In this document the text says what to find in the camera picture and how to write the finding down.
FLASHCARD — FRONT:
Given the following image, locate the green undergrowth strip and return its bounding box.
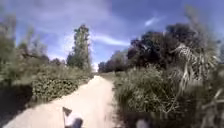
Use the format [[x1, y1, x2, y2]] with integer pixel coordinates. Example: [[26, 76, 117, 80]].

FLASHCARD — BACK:
[[0, 63, 95, 114], [99, 63, 224, 128]]

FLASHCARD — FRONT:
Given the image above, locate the row of dark trees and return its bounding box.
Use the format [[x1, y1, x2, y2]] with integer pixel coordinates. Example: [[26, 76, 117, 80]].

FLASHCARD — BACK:
[[97, 22, 224, 75]]

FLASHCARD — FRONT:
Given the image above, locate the group of blurred trees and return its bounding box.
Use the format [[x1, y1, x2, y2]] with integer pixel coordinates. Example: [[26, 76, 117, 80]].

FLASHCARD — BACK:
[[0, 13, 67, 81]]

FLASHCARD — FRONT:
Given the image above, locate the robot's own part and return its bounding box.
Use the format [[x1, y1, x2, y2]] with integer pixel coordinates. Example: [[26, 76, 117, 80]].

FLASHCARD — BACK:
[[135, 118, 151, 128], [62, 106, 85, 128]]

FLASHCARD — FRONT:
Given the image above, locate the tall green tree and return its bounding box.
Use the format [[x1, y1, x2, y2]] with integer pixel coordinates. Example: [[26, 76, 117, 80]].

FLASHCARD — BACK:
[[65, 23, 93, 72]]

